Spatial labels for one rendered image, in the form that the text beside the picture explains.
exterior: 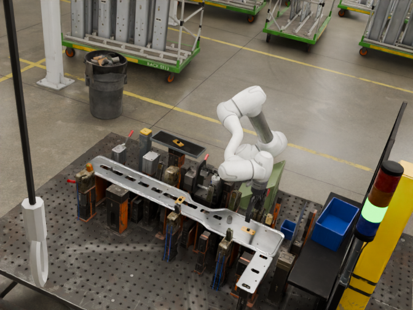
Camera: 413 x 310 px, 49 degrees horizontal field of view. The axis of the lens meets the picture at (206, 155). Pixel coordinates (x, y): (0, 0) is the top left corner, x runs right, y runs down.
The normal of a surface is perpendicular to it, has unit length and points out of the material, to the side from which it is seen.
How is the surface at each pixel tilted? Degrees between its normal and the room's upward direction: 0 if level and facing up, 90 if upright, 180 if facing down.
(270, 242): 0
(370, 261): 90
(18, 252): 0
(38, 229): 90
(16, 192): 0
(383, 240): 90
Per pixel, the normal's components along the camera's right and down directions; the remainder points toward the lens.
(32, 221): -0.01, 0.55
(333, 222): 0.12, -0.83
